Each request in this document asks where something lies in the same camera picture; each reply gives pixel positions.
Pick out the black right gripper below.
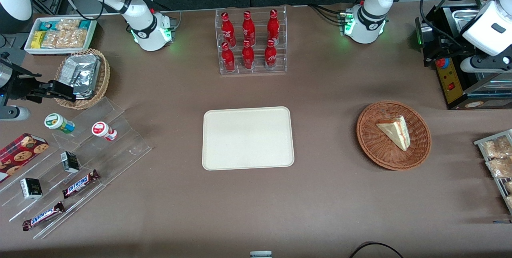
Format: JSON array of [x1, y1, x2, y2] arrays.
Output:
[[0, 52, 77, 104]]

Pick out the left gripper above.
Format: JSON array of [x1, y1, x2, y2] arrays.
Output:
[[424, 34, 479, 68]]

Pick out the triangular sandwich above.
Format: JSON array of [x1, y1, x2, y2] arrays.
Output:
[[376, 115, 412, 152]]

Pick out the light tan wicker basket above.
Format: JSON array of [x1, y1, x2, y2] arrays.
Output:
[[54, 48, 111, 110]]

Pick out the brown round wicker basket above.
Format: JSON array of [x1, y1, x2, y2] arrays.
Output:
[[356, 100, 432, 171]]

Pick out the cream rectangular serving tray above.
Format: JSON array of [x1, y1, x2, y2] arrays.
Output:
[[202, 106, 295, 171]]

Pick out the green lid white cup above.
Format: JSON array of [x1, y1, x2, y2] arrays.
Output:
[[44, 113, 76, 135]]

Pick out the silver foil wrapped pack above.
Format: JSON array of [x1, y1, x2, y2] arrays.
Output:
[[60, 54, 101, 100]]

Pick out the black hot food display case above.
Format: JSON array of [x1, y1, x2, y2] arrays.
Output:
[[415, 0, 512, 110]]

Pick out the steel food pan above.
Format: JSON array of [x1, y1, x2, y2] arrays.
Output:
[[454, 7, 489, 32]]

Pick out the white rectangular snack bin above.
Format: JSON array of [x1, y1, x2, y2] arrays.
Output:
[[24, 17, 98, 56]]

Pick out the clear peanut snack bag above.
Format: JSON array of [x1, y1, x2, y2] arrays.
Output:
[[41, 30, 66, 49], [55, 18, 81, 32], [60, 29, 88, 49]]

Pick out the yellow snack packet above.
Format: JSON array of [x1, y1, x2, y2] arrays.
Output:
[[31, 30, 47, 50]]

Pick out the red lid white cup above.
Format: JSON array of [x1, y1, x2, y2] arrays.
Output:
[[91, 121, 118, 142]]

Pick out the small black carton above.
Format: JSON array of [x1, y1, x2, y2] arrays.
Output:
[[20, 177, 43, 200], [60, 151, 81, 174]]

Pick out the red plaid cookie box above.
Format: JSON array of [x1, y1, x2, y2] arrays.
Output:
[[0, 132, 50, 183]]

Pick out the clear acrylic stepped stand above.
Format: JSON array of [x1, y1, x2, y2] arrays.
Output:
[[0, 97, 153, 240]]

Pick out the brown snickers bar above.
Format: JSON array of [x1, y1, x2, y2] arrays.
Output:
[[62, 169, 100, 199], [22, 201, 66, 232]]

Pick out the red cola bottle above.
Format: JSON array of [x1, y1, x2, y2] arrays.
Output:
[[221, 12, 236, 47], [242, 10, 256, 46], [267, 9, 280, 45], [221, 42, 236, 73], [241, 40, 255, 71], [264, 39, 278, 70]]

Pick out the clear acrylic bottle rack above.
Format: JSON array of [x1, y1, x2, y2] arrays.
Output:
[[215, 6, 288, 76]]

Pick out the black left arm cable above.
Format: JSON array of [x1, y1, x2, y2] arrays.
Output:
[[419, 0, 482, 48]]

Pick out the grey wire snack rack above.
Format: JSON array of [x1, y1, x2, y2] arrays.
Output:
[[474, 129, 512, 215]]

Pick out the black base cable bundle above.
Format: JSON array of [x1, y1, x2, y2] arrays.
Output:
[[307, 3, 349, 25]]

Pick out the black looped table cable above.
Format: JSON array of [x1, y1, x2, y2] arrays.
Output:
[[348, 241, 405, 258]]

